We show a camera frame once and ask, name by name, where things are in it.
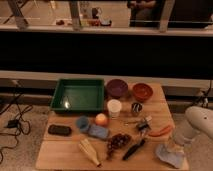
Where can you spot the grey-blue towel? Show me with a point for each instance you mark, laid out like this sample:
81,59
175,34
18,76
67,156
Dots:
170,154

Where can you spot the purple bowl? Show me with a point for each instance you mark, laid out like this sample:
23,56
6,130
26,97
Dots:
116,88

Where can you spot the person in background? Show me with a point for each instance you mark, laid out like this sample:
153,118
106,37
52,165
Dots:
140,12

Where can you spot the orange carrot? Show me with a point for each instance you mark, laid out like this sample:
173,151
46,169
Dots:
161,132

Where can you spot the small metal cup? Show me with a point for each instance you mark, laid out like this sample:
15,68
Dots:
136,108

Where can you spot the red-orange bowl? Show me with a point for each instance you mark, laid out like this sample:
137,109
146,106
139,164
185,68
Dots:
142,92

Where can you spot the orange-pink ball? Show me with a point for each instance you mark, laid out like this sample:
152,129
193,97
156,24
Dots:
101,120

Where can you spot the small blue bowl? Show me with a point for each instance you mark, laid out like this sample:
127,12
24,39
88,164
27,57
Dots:
83,124

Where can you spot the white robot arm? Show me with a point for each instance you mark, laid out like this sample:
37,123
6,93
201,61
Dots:
197,120

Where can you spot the green plastic tray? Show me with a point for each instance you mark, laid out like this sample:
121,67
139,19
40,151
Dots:
78,96

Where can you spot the bunch of dark grapes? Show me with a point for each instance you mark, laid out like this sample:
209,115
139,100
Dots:
116,142

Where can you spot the black marker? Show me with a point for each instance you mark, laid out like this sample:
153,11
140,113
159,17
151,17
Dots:
133,149

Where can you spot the translucent grey gripper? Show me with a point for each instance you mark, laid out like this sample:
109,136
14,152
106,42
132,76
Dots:
183,135

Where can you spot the small metal black toy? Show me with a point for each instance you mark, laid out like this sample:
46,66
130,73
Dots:
143,125

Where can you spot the black rectangular case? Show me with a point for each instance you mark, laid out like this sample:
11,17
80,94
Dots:
59,130

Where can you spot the white plastic cup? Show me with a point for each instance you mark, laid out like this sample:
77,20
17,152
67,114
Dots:
114,108

